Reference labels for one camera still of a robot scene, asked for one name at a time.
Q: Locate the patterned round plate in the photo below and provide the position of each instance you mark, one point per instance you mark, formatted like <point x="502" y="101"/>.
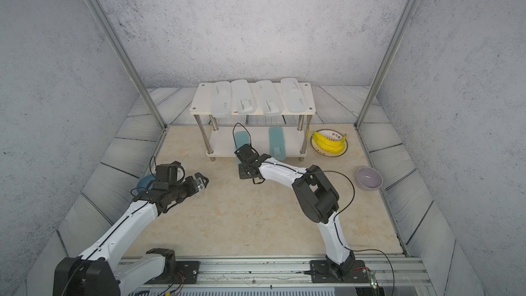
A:
<point x="330" y="134"/>

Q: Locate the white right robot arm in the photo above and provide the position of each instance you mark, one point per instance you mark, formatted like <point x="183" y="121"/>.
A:
<point x="317" y="198"/>

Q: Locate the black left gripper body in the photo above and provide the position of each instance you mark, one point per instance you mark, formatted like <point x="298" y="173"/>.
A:
<point x="188" y="188"/>

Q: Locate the blue round plate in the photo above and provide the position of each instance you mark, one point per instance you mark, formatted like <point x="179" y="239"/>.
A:
<point x="144" y="182"/>

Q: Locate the white two-tier shelf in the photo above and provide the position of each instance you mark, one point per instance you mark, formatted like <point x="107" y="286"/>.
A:
<point x="218" y="133"/>

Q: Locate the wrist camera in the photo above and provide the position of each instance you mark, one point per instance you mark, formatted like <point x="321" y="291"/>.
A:
<point x="171" y="173"/>
<point x="246" y="154"/>

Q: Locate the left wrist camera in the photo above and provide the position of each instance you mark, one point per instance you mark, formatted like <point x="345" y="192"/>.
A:
<point x="171" y="173"/>

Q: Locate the translucent pencil case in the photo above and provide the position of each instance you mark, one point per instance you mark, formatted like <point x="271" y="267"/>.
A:
<point x="294" y="96"/>
<point x="221" y="100"/>
<point x="268" y="98"/>
<point x="243" y="102"/>

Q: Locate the lilac bowl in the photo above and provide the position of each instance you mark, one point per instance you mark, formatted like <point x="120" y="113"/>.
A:
<point x="369" y="179"/>

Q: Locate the left aluminium frame post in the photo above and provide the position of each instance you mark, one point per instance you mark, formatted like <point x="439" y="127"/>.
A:
<point x="117" y="46"/>

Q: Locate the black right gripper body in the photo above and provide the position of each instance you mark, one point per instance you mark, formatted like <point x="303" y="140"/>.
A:
<point x="243" y="171"/>

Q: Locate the right aluminium frame post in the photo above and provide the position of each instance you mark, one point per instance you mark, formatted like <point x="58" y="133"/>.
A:
<point x="398" y="34"/>

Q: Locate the yellow banana bunch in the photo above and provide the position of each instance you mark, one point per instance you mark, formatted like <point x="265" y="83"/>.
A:
<point x="329" y="145"/>

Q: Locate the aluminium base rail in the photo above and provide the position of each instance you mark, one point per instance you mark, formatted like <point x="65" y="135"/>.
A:
<point x="380" y="274"/>

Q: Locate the aluminium frame post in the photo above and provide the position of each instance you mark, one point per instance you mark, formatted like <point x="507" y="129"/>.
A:
<point x="117" y="46"/>
<point x="398" y="34"/>

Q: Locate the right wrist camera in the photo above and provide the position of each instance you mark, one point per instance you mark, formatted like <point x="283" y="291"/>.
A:
<point x="246" y="154"/>

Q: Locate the teal pencil case labelled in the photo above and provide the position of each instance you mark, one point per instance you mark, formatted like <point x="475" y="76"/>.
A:
<point x="277" y="146"/>

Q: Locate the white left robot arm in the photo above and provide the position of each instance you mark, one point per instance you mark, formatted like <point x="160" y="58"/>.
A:
<point x="98" y="269"/>

